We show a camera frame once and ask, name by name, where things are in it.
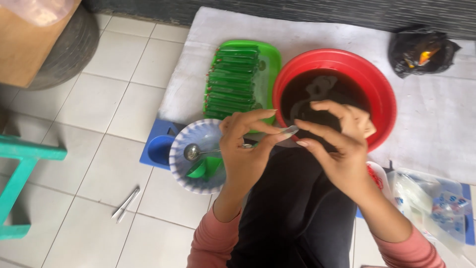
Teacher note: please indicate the person's right hand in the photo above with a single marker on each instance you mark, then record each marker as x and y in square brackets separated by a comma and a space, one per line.
[344, 160]

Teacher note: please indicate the person's left hand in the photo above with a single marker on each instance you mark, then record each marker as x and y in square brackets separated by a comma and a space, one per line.
[241, 160]

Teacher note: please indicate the small clear plastic bag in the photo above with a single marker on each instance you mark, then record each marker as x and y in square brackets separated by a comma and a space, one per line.
[290, 131]

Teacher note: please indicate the green plastic funnel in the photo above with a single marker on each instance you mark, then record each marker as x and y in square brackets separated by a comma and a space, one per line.
[208, 168]

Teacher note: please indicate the red rubber bands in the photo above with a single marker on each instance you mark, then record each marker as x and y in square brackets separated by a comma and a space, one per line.
[375, 178]

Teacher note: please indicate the metal ladle spoon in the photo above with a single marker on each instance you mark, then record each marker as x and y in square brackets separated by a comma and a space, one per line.
[192, 152]

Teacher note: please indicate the blue white striped bowl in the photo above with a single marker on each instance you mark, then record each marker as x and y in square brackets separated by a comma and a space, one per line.
[200, 130]

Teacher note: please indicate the red plastic basin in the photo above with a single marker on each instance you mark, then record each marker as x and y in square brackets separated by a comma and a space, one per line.
[379, 96]

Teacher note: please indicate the row of green filled packets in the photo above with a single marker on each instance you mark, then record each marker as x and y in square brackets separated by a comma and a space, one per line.
[232, 82]

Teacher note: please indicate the dark brown liquid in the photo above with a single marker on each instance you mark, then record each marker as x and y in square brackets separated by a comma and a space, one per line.
[297, 93]

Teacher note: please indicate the white floor mat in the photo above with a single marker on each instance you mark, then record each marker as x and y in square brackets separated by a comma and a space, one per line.
[427, 123]

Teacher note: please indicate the pack of clear plastic bags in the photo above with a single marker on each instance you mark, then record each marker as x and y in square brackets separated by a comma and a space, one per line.
[427, 208]

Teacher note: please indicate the green plastic tray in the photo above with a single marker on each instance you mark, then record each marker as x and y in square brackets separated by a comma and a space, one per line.
[269, 67]

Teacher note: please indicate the metal tongs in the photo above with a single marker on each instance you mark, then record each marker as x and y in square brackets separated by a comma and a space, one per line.
[125, 205]

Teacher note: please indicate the black plastic bag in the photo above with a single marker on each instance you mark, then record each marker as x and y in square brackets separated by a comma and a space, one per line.
[420, 52]

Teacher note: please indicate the grey rubber tire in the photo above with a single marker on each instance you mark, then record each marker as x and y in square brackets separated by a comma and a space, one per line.
[70, 52]

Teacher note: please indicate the teal wooden stool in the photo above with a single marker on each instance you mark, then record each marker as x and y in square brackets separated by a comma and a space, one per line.
[18, 156]

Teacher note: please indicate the brown cardboard box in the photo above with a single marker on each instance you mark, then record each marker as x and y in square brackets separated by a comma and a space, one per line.
[26, 52]

